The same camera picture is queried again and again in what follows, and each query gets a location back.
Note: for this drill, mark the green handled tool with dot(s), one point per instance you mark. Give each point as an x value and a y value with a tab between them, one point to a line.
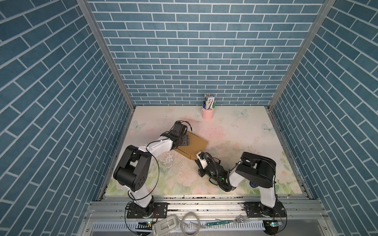
216	223

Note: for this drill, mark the aluminium frame rail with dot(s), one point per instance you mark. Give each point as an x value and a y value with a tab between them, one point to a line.
302	213

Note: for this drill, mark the brown cardboard paper box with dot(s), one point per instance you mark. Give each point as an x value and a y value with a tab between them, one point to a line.
196	145

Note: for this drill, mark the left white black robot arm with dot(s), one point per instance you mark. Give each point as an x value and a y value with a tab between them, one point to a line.
132	169

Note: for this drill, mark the pink pen holder cup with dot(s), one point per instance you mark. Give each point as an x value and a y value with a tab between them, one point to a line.
207	114

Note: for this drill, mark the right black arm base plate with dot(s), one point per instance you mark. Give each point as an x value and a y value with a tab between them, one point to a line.
257	209

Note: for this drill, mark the floral table mat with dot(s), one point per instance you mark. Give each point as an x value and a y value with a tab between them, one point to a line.
232	131

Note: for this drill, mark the silver fork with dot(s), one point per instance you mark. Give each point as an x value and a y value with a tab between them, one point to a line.
238	220

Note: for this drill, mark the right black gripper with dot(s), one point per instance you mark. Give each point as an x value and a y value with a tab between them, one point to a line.
201	170

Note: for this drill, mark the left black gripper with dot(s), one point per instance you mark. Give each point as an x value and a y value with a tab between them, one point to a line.
186	138

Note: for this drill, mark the white plastic device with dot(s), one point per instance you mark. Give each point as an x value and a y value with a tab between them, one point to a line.
166	225

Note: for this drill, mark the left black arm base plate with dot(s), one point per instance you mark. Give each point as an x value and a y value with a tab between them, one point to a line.
153	210

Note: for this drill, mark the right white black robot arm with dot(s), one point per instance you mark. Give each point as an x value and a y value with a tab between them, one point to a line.
260	171

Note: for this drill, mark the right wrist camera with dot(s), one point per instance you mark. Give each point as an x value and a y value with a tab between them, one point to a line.
201	161

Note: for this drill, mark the blue black stapler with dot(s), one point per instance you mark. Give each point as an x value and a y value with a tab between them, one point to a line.
253	185

